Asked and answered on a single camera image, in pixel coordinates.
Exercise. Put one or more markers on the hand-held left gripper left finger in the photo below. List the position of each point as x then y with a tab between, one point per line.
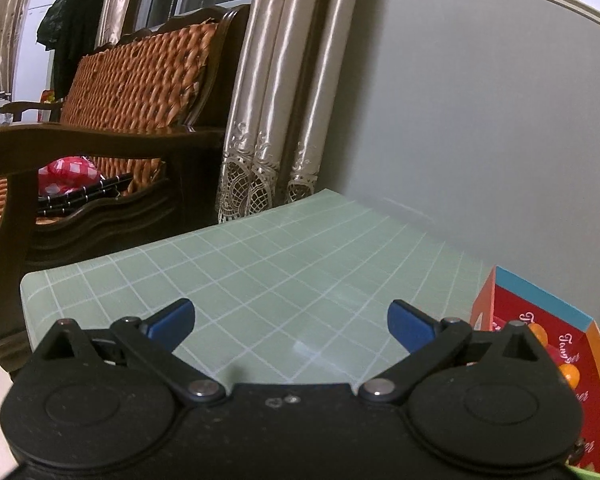
172	321

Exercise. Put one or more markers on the green checked tablecloth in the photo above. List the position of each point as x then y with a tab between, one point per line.
280	270

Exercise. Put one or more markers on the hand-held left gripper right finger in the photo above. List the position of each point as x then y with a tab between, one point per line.
410	329

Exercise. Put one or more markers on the pink and red cardboard box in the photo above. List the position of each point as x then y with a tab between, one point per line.
595	410

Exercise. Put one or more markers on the beige satin curtain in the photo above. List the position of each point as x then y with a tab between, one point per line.
290	85

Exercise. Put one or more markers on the small orange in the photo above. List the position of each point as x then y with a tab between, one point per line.
570	376

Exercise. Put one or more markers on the red checked bag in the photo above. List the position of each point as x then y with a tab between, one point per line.
67	175

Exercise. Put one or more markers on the black folded rack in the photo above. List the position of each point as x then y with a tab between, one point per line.
80	197

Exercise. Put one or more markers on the brown woven bench mat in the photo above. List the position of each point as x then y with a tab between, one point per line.
140	75

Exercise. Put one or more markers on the dark wooden bench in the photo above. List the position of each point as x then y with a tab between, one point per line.
80	135

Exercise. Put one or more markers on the black hanging jacket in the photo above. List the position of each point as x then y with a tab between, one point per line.
72	20

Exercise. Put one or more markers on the green plastic item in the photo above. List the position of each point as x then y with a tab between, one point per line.
590	471

